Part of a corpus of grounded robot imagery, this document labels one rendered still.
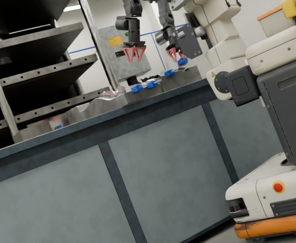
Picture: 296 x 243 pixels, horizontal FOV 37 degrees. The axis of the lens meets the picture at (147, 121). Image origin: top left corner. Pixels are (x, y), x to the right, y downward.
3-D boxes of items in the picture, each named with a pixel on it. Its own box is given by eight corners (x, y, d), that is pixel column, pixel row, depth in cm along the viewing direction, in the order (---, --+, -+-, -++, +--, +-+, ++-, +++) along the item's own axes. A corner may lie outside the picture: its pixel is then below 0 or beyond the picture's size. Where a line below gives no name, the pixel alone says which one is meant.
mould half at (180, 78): (202, 79, 249) (193, 57, 249) (164, 92, 237) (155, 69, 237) (162, 100, 293) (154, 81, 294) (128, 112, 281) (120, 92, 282)
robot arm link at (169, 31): (171, 24, 249) (176, 26, 254) (161, 30, 253) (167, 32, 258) (174, 35, 248) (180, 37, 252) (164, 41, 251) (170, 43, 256)
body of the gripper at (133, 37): (122, 46, 218) (122, 30, 216) (135, 44, 226) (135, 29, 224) (133, 46, 214) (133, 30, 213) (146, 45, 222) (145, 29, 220)
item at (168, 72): (182, 72, 234) (178, 62, 234) (174, 75, 231) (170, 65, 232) (170, 79, 245) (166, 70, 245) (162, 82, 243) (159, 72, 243)
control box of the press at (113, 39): (206, 202, 332) (134, 19, 336) (174, 218, 318) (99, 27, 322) (191, 202, 352) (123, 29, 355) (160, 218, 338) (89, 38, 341)
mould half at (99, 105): (162, 92, 232) (155, 73, 233) (128, 103, 214) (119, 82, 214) (106, 119, 268) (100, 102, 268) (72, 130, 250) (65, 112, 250)
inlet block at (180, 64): (194, 59, 239) (191, 50, 241) (187, 60, 237) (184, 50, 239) (183, 70, 251) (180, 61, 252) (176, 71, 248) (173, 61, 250)
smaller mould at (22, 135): (53, 133, 221) (48, 120, 221) (24, 144, 214) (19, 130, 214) (44, 140, 238) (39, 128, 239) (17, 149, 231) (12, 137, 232)
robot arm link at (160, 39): (163, 16, 249) (172, 18, 256) (148, 26, 255) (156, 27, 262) (171, 35, 247) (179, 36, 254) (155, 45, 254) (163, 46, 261)
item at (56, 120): (75, 137, 295) (65, 112, 295) (36, 151, 282) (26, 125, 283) (56, 147, 339) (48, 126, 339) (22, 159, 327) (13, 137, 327)
